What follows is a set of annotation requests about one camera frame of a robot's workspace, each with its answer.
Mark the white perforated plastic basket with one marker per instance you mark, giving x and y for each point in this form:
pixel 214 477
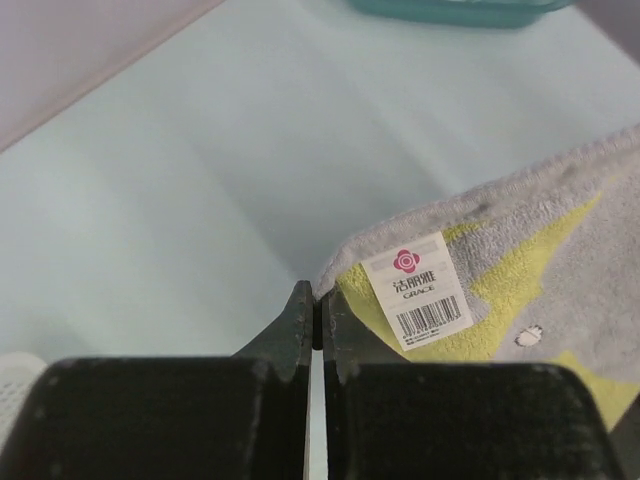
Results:
pixel 18 371

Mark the grey yellow towel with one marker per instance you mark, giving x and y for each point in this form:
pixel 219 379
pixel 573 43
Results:
pixel 539 266

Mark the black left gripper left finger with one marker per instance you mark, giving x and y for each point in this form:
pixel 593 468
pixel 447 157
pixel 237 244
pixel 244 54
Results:
pixel 243 416

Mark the teal plastic basin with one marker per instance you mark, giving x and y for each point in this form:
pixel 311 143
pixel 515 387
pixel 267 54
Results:
pixel 472 13

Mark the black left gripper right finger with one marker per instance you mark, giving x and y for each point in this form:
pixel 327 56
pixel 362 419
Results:
pixel 388 418

